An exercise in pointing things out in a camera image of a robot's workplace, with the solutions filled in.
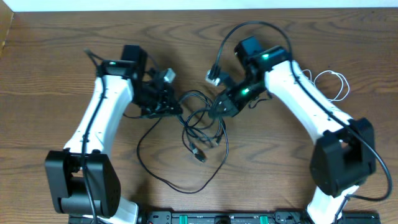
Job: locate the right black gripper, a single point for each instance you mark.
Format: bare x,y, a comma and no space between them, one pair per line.
229,102

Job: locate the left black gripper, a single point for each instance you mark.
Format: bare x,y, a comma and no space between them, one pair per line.
168,107

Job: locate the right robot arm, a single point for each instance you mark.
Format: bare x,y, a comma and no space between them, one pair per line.
343,156

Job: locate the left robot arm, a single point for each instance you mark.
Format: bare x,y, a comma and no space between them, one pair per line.
82,180

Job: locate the cardboard box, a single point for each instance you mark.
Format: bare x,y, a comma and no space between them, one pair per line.
6,17

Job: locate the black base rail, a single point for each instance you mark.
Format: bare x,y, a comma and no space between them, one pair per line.
164,217

